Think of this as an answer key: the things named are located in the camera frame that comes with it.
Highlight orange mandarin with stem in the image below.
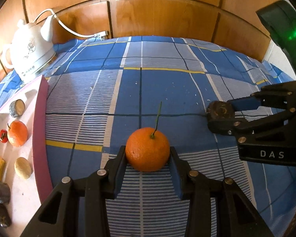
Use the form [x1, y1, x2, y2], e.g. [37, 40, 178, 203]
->
[125, 105, 170, 172]

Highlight white kettle power cable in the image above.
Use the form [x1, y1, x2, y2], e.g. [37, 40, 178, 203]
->
[33, 8, 110, 41]

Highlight dark fruit piece tray bottom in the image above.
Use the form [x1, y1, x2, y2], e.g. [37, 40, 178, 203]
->
[0, 203, 11, 228]

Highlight small red tomato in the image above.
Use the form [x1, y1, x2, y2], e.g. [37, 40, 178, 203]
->
[0, 129, 8, 143]

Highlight small tan round fruit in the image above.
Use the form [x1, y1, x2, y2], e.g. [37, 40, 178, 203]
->
[14, 157, 32, 179]

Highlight yellow-fleshed dark-skinned fruit piece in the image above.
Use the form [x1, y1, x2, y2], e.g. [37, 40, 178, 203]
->
[0, 181, 11, 204]

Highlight wooden wall panelling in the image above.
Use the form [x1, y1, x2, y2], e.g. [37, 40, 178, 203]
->
[0, 0, 278, 81]

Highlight large orange mandarin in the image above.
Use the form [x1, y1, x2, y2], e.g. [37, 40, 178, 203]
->
[7, 120, 28, 147]

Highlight dark brown wrinkled fruit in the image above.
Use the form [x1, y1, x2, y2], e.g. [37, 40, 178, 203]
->
[206, 101, 235, 119]

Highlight white electric kettle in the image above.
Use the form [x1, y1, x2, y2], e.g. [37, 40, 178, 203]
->
[1, 15, 55, 82]

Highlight pink tray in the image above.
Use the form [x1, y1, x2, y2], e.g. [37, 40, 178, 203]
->
[0, 76, 53, 236]

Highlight dark cut fruit chunk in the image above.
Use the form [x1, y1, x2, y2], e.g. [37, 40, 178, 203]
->
[9, 99, 25, 118]

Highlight blue plaid tablecloth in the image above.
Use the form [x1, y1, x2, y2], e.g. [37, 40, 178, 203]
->
[0, 35, 296, 237]

